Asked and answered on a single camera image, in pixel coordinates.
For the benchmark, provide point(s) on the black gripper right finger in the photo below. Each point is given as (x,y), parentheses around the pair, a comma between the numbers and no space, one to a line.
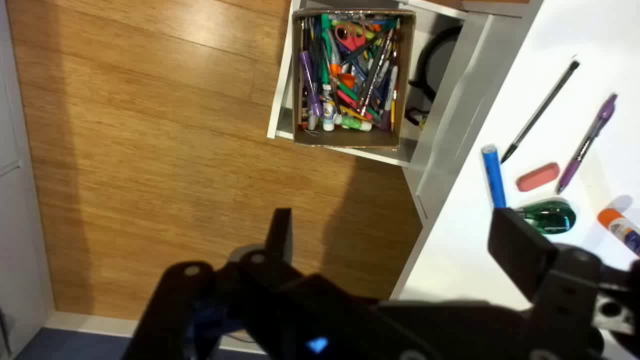
(520,250)

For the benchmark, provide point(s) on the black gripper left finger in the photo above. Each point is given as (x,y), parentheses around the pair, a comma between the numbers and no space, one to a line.
(278,240)

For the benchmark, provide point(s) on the pink eraser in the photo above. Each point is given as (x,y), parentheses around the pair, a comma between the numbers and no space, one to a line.
(535,179)

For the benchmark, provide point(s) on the cardboard box of pens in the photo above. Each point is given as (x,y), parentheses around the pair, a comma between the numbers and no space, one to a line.
(347,67)

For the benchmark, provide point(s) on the green tape dispenser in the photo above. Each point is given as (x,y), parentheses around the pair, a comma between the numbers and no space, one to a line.
(549,217)

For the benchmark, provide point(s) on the orange cap glue stick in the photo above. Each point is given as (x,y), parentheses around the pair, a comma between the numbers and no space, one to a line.
(621,226)

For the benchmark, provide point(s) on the blue marker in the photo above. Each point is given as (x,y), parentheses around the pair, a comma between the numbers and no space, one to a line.
(495,175)

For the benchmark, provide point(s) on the black pen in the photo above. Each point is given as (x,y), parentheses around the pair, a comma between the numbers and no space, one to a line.
(542,106)

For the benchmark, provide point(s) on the purple pen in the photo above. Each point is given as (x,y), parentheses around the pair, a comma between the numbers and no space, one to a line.
(603,116)

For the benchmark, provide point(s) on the white open drawer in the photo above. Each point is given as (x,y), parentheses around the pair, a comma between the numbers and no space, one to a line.
(432,40)

